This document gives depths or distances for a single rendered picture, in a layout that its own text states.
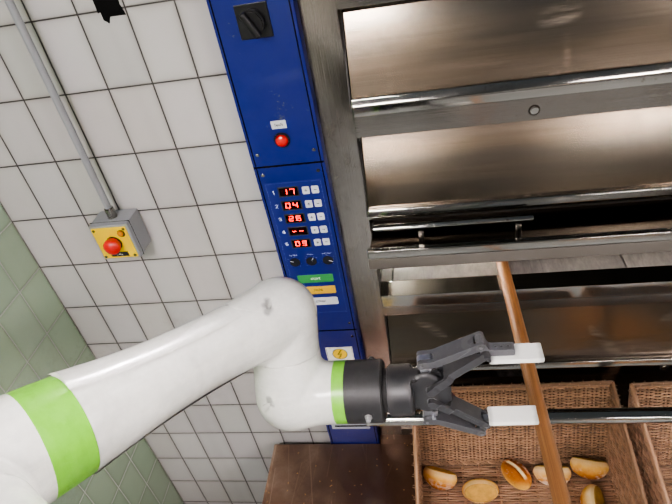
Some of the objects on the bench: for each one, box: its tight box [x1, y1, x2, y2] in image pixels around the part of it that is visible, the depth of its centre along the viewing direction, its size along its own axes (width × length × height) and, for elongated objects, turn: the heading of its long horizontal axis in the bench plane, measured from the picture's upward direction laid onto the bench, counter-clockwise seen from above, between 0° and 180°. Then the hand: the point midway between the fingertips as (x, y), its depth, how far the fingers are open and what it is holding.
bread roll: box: [570, 457, 609, 480], centre depth 159 cm, size 6×10×7 cm
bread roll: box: [423, 466, 457, 490], centre depth 164 cm, size 6×10×7 cm
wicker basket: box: [410, 379, 649, 504], centre depth 147 cm, size 49×56×28 cm
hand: (531, 385), depth 79 cm, fingers open, 13 cm apart
